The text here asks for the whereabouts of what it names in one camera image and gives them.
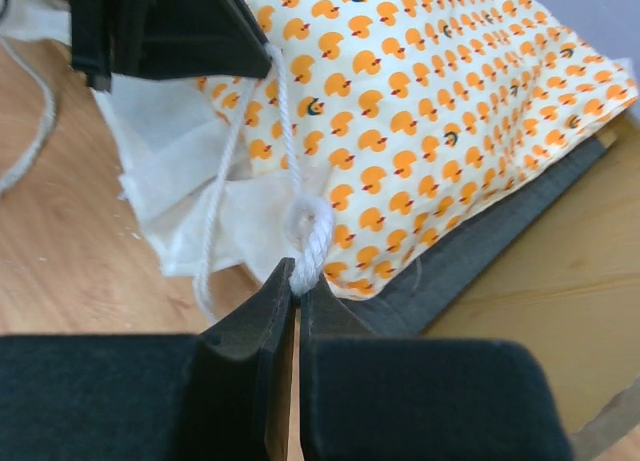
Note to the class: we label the wooden pet bed frame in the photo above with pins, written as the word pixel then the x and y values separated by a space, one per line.
pixel 568 289

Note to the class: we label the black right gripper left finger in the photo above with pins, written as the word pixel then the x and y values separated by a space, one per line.
pixel 222 394

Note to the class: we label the duck print bed cover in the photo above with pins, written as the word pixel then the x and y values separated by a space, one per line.
pixel 381 126

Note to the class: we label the cream cloth pile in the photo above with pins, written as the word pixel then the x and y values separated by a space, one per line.
pixel 36 20

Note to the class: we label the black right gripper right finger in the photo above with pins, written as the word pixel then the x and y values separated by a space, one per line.
pixel 367 397

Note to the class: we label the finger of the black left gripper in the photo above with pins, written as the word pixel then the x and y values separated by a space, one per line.
pixel 165 39

